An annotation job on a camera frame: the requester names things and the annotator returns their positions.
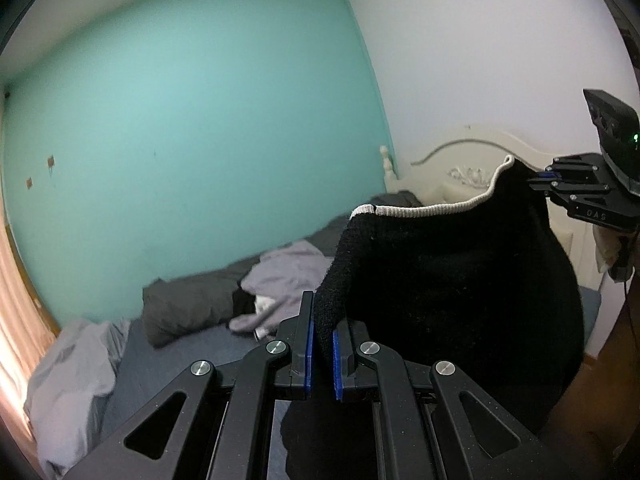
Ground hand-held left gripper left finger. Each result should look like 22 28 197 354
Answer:
62 290 316 480

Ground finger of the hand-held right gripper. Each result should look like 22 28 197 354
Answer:
526 155 615 207

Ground person's right hand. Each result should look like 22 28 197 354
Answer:
594 225 627 275

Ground lavender garment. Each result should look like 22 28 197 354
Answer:
229 240 334 335

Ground dark grey duvet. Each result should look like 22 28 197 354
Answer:
142 192 426 348

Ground white bed headboard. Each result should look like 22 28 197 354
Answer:
379 125 607 291

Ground orange curtain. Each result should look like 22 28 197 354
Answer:
0 195 62 441

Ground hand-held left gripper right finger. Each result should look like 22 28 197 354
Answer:
332 319 571 480

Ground person's right forearm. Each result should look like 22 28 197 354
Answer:
542 270 640 480

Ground black sweater with white trim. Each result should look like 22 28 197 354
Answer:
280 155 586 480

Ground black garment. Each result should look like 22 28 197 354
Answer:
232 284 262 317

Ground blue bed blanket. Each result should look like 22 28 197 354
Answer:
97 287 602 443

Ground light grey sheet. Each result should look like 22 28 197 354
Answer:
24 317 132 479

